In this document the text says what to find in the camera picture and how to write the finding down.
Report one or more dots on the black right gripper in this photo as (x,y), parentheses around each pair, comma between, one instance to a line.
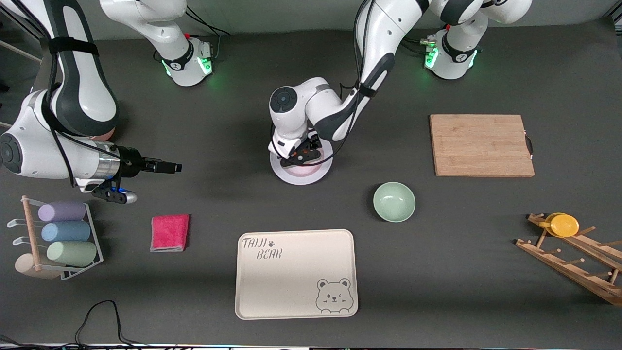
(131,162)

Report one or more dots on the white round plate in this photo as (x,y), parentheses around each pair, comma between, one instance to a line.
(301,176)

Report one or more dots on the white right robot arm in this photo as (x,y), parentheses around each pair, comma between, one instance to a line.
(77,97)

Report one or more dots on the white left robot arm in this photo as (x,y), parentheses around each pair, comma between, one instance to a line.
(379,39)

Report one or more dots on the pink bowl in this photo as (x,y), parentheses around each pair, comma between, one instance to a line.
(108,135)

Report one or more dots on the pink folded cloth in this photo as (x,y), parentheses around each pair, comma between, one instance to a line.
(169,233)

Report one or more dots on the light green bowl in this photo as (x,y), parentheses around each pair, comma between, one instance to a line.
(394,202)

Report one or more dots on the purple cup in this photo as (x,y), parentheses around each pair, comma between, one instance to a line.
(62,211)

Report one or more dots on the blue cup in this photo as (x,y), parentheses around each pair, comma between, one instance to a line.
(65,231)

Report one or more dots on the green cup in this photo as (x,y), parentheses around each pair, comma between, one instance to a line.
(72,253)

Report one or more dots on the beige bear print tray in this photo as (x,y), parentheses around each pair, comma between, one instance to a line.
(291,282)

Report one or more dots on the wooden cutting board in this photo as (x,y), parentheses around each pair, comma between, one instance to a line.
(481,146)

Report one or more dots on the beige cup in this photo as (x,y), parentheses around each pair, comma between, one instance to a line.
(24,266)

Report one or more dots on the yellow mug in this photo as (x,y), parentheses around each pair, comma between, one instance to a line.
(563,225)

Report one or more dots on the wooden mug rack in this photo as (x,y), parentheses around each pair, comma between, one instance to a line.
(563,265)

